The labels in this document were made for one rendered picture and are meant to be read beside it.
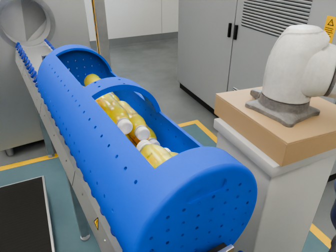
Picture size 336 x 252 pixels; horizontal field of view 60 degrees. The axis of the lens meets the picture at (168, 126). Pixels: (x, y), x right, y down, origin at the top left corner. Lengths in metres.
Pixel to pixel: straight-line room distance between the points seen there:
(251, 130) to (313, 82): 0.23
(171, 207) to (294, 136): 0.53
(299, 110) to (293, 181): 0.24
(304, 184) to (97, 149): 0.74
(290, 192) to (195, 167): 0.64
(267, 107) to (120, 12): 4.90
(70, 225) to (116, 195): 1.57
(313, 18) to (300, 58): 1.20
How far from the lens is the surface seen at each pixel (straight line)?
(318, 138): 0.97
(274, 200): 1.05
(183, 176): 0.47
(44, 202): 2.10
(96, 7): 1.82
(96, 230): 0.90
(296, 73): 0.93
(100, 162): 0.62
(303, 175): 1.08
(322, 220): 2.29
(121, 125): 0.77
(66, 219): 2.15
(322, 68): 0.94
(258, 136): 0.96
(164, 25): 6.05
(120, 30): 5.76
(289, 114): 0.98
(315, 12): 2.10
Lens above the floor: 1.54
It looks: 31 degrees down
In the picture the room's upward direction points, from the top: straight up
